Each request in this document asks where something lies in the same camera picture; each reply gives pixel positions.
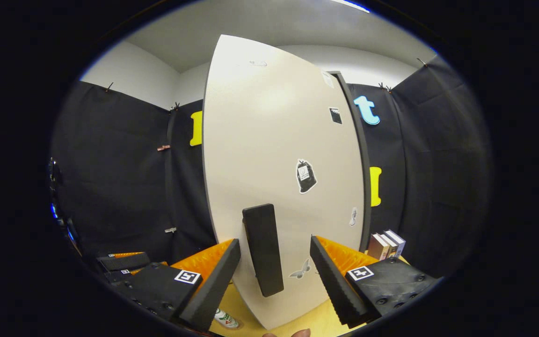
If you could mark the beige cabinet door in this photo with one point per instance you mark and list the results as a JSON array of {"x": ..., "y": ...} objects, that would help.
[{"x": 260, "y": 140}]

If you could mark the white book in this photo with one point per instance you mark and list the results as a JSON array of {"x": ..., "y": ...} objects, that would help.
[{"x": 398, "y": 239}]

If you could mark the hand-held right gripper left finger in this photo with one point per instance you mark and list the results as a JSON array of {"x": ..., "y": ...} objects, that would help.
[{"x": 213, "y": 285}]

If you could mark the dark grey cabinet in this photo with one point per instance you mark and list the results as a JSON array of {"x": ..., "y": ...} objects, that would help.
[{"x": 365, "y": 164}]

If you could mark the brown book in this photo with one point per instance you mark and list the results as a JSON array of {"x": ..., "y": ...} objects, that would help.
[{"x": 376, "y": 248}]

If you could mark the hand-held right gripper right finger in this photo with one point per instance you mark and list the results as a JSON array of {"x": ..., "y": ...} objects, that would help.
[{"x": 335, "y": 285}]

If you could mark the grey book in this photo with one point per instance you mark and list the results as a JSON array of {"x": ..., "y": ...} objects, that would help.
[{"x": 389, "y": 244}]

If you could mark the ceiling light panel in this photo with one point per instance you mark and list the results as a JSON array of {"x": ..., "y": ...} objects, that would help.
[{"x": 351, "y": 4}]

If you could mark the black backdrop cloth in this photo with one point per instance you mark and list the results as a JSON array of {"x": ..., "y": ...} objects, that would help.
[{"x": 120, "y": 187}]

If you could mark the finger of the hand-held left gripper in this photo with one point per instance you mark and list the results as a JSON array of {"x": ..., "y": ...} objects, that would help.
[
  {"x": 124, "y": 261},
  {"x": 117, "y": 276}
]

